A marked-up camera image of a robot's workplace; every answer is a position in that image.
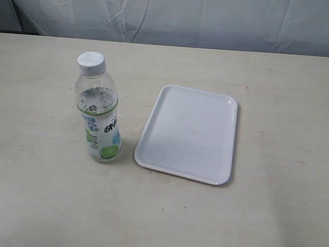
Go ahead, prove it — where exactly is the clear lime drink bottle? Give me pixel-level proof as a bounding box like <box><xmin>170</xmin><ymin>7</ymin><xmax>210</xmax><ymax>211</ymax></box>
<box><xmin>74</xmin><ymin>51</ymin><xmax>123</xmax><ymax>162</ymax></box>

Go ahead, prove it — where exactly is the white wrinkled backdrop cloth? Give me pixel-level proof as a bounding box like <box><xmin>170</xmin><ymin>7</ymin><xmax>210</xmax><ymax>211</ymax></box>
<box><xmin>0</xmin><ymin>0</ymin><xmax>329</xmax><ymax>57</ymax></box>

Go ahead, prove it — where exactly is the white rectangular plastic tray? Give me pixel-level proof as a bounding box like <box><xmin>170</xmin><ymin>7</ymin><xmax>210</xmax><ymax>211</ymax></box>
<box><xmin>134</xmin><ymin>85</ymin><xmax>239</xmax><ymax>186</ymax></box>

